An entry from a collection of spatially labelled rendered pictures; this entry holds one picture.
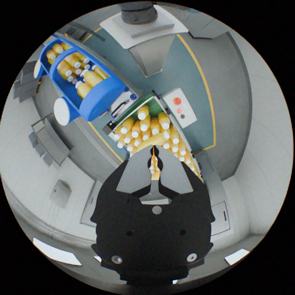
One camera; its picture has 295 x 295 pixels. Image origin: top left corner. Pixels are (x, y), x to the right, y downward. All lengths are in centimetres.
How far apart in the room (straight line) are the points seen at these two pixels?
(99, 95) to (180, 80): 141
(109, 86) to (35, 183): 354
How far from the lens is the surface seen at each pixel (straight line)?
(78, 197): 380
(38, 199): 367
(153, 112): 65
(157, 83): 153
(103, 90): 38
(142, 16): 47
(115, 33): 54
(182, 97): 45
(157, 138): 45
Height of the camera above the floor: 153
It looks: 51 degrees down
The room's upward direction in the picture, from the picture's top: 173 degrees counter-clockwise
